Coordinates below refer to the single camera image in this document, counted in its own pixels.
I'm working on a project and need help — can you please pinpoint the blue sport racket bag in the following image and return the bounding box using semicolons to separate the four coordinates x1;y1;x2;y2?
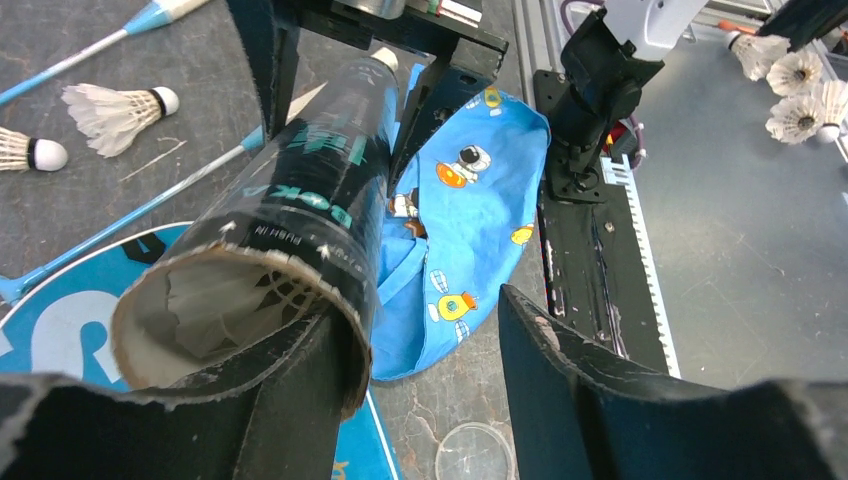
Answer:
1;222;401;479

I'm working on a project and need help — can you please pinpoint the front blue badminton racket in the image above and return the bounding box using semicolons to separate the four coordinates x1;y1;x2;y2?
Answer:
0;80;329;307

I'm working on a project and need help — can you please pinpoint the shuttlecock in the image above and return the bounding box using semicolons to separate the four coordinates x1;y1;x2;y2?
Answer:
61;83;180;158
1;128;68;172

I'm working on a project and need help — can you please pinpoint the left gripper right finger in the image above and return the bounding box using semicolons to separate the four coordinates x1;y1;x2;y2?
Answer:
498;285;847;479

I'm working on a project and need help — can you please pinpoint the blue badminton racket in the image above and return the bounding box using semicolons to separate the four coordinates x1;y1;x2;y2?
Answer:
0;80;329;307
0;0;210;107

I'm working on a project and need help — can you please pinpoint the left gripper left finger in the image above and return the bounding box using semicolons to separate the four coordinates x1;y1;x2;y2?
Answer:
1;315;345;479

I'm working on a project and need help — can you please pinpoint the black shuttlecock tube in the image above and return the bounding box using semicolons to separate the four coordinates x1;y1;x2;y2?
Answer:
110;48;399;417

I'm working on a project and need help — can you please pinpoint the clear plastic tube lid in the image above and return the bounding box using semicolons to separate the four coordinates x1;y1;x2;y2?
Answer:
435;422;516;480

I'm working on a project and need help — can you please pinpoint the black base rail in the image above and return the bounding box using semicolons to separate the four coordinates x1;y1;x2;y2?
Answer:
538;157;681;377

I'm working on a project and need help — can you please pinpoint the blue astronaut print cloth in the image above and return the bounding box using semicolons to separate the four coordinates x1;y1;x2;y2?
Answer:
371;86;550;382

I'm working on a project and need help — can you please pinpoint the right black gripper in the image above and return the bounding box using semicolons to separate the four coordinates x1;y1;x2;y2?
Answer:
227;0;509;193

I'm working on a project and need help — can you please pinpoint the rear blue badminton racket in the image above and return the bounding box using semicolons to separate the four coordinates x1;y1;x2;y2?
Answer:
0;0;210;107

